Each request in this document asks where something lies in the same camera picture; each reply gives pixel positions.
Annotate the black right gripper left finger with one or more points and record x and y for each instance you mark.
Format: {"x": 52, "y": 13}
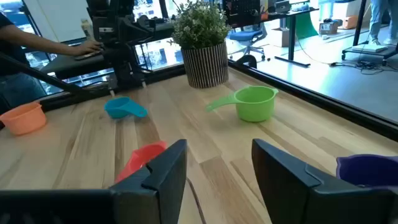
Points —
{"x": 149, "y": 199}

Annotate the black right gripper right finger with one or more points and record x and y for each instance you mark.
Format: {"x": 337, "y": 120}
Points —
{"x": 295, "y": 199}

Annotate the red plastic measuring cup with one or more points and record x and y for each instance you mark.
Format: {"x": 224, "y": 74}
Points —
{"x": 140, "y": 158}

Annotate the teal plastic measuring cup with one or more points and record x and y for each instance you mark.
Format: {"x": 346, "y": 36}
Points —
{"x": 119, "y": 107}

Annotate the purple plastic measuring cup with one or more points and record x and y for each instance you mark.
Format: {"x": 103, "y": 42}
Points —
{"x": 367, "y": 171}

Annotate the green plastic measuring cup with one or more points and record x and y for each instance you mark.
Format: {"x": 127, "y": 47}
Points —
{"x": 255, "y": 105}

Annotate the orange plastic measuring cup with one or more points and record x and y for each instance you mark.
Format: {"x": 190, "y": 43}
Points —
{"x": 25, "y": 119}

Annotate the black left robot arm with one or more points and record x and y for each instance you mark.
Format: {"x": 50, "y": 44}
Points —
{"x": 124, "y": 68}

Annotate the black keyboard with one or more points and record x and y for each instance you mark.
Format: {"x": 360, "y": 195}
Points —
{"x": 88, "y": 55}

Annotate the white board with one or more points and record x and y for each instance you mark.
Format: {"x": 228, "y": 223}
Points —
{"x": 56, "y": 18}

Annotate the grey side desk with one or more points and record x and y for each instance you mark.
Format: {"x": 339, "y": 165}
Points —
{"x": 62, "y": 67}

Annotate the potted plant in striped pot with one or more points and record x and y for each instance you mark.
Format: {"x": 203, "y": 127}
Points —
{"x": 203, "y": 62}

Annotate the black diagonal support beam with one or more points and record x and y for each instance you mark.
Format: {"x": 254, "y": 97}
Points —
{"x": 40, "y": 74}

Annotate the person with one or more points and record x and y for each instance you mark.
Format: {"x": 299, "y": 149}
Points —
{"x": 377, "y": 18}
{"x": 18, "y": 37}

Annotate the blue office chair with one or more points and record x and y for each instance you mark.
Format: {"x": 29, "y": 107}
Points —
{"x": 247, "y": 35}

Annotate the cardboard box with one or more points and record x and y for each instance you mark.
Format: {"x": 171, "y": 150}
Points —
{"x": 280, "y": 37}
{"x": 328, "y": 28}

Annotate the black wheeled cart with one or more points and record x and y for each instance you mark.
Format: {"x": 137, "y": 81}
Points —
{"x": 370, "y": 49}

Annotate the black background desk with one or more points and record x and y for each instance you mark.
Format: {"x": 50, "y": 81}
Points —
{"x": 292, "y": 31}

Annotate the green fabric backdrop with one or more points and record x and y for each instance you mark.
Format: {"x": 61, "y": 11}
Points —
{"x": 303, "y": 26}

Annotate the orange box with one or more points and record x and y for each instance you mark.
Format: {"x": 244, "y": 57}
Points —
{"x": 349, "y": 21}

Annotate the black frame bracket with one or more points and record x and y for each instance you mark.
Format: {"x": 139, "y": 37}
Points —
{"x": 248, "y": 60}

